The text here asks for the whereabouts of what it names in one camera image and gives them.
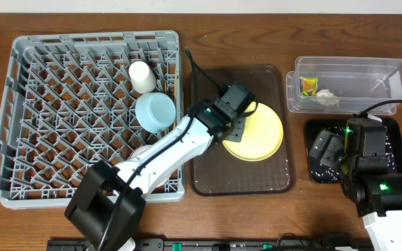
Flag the yellow plate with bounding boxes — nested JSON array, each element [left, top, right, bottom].
[[223, 102, 283, 162]]

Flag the white tissue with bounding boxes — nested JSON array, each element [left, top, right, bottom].
[[315, 89, 340, 106]]

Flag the light blue bowl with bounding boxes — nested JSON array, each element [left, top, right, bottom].
[[135, 93, 177, 133]]

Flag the yellow green snack wrapper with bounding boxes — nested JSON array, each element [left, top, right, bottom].
[[299, 77, 318, 96]]

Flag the white cup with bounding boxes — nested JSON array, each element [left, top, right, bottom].
[[128, 61, 157, 94]]

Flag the white bowl with food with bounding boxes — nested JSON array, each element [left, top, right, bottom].
[[130, 145, 151, 158]]

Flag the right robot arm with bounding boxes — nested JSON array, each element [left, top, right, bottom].
[[305, 116, 402, 250]]

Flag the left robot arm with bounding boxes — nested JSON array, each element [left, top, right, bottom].
[[65, 82, 256, 251]]

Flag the spilled rice and shells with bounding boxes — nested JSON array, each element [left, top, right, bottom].
[[311, 123, 396, 184]]

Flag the black tray bin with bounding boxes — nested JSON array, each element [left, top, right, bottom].
[[318, 118, 402, 173]]

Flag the dark brown serving tray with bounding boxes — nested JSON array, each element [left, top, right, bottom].
[[191, 65, 295, 196]]

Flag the clear plastic container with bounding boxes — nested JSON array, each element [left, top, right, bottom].
[[286, 56, 402, 114]]

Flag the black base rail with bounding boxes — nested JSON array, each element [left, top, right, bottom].
[[46, 233, 373, 251]]

